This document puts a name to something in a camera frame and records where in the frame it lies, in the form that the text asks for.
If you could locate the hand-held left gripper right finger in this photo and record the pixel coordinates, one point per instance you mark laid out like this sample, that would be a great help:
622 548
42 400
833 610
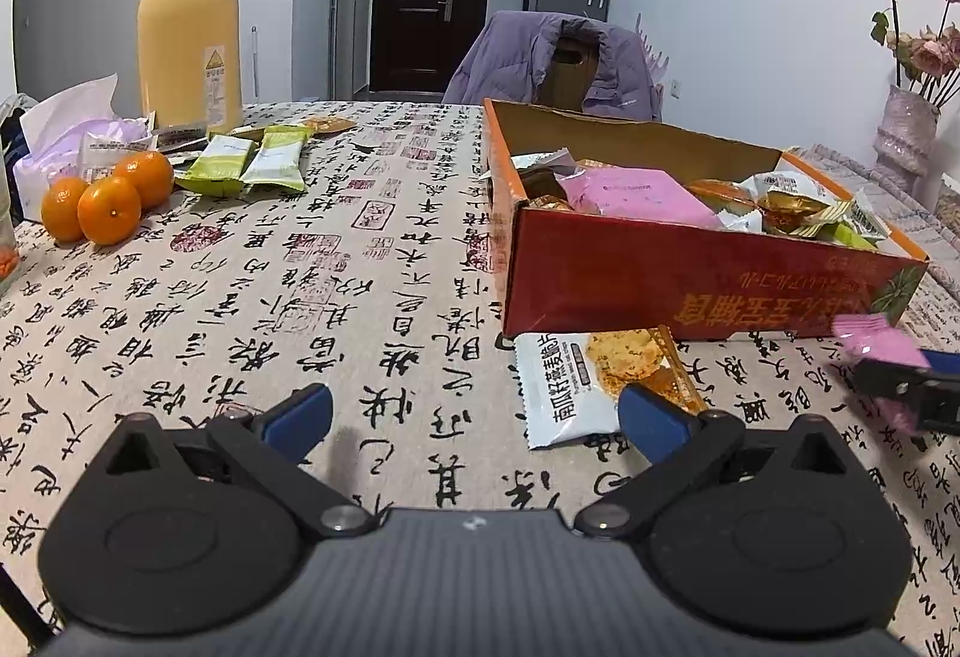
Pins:
652 424

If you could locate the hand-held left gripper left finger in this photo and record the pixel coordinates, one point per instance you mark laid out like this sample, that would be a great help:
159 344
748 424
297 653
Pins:
300 413

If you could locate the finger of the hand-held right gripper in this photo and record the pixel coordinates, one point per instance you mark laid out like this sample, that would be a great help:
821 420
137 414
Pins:
943 363
930 402

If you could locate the mauve snack packet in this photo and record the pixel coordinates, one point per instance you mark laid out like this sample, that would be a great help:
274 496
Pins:
874 338

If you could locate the white cracker snack packet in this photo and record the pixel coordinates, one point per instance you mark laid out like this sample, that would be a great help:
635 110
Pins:
570 387

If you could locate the orange cardboard box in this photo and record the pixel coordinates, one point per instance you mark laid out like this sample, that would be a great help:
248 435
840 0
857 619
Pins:
637 282

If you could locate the lime green snack packet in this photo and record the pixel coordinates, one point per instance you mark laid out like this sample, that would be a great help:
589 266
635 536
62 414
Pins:
859 229

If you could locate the plain white snack packet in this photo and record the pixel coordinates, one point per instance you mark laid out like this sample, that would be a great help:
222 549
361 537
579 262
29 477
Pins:
739 222

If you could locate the pink snack packet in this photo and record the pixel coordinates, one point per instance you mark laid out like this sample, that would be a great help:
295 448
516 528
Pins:
637 192

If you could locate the white labelled snack packet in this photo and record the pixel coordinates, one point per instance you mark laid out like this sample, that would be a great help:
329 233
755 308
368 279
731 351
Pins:
787 183

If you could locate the orange and gold snack packet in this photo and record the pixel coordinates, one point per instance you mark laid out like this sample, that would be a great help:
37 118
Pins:
720 192

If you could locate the silver snack packet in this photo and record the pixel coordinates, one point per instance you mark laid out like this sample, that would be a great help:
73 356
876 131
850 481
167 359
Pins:
540 160

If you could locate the grey quilted cloth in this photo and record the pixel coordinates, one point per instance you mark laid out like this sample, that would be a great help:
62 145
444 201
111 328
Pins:
934 237

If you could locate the pink ribbed vase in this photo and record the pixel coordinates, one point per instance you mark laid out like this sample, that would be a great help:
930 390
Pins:
904 132

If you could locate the brown snack packet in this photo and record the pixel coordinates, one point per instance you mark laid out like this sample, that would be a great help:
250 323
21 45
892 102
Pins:
544 192

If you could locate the orange mandarin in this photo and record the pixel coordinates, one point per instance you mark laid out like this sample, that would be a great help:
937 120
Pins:
109 211
148 177
64 207

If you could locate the small orange sachet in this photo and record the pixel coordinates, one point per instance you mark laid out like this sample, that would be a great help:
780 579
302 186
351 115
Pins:
326 124

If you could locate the bunch of dried pink roses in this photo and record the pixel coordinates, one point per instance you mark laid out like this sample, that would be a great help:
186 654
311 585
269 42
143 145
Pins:
930 57

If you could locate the small white sachet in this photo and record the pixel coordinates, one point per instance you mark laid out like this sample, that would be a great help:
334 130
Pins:
109 143

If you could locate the heap of orange pills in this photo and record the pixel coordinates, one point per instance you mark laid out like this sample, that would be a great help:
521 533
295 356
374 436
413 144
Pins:
6 261

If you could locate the wooden chair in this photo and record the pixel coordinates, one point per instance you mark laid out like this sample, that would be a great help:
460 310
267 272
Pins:
562 87

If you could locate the pale pink decoration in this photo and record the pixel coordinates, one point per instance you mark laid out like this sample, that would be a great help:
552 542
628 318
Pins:
651 57

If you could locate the yellow bottle with grey cap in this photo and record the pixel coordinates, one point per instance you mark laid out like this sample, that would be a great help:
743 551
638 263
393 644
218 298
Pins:
187 49

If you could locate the lilac tissue pack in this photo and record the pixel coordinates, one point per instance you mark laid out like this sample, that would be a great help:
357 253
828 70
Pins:
67 109

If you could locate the purple padded jacket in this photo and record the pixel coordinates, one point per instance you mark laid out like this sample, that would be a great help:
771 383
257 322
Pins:
510 57

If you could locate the dark brown entrance door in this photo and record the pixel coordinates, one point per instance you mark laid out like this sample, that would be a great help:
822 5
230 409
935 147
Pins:
397 27

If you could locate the dark bag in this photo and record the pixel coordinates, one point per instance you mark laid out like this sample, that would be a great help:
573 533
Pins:
11 132

